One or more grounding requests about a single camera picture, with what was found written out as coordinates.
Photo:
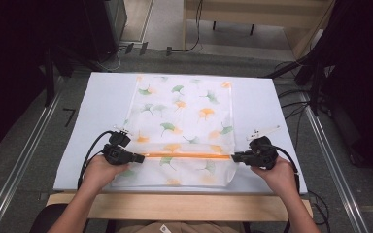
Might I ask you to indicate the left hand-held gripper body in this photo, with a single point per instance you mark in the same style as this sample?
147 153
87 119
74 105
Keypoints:
116 153

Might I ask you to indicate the white board mat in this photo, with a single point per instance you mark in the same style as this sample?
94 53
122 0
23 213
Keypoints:
259 103

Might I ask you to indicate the light wooden bench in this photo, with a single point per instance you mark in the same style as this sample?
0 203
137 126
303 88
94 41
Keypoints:
255 13

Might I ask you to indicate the dark curtain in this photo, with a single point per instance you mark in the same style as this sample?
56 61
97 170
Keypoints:
362 81
13 64

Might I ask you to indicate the black metal stand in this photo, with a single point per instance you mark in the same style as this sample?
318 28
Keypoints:
49 81
316 90

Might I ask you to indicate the black cabinet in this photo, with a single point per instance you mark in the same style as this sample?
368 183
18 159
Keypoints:
105 26

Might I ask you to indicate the person's tan clothing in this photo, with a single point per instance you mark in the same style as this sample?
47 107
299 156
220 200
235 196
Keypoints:
187 227

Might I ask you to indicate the black floor bracket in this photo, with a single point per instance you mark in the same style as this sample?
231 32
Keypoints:
129 48
143 48

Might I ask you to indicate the person's left hand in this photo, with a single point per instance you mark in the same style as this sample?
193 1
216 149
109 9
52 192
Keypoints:
100 174

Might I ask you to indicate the white leaf-print zipper bag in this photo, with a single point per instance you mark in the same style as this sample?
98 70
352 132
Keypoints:
181 119

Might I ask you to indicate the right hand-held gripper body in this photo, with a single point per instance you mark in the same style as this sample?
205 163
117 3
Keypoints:
264 155

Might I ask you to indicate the person's right hand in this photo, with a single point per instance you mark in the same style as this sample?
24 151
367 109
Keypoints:
281 178

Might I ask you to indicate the wooden table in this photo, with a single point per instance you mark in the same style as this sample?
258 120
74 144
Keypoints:
175 207

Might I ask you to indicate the aluminium floor rail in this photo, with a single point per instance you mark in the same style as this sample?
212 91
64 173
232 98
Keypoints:
19 161
336 168

